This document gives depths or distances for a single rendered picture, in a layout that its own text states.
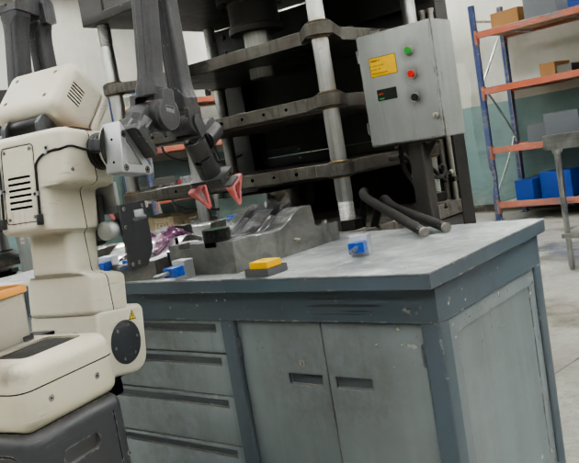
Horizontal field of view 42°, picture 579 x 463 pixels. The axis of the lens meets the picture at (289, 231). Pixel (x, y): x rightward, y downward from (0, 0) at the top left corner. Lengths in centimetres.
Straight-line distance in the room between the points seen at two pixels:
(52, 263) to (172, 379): 71
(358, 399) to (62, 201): 85
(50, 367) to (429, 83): 167
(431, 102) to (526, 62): 642
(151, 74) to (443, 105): 116
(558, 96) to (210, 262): 707
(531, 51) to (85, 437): 796
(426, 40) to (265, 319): 115
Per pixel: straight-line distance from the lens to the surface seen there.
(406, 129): 267
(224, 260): 207
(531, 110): 900
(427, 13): 337
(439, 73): 263
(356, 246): 195
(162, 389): 241
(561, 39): 883
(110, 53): 353
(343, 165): 266
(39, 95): 180
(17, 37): 213
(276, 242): 217
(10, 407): 141
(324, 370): 193
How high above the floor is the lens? 110
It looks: 6 degrees down
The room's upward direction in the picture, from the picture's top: 9 degrees counter-clockwise
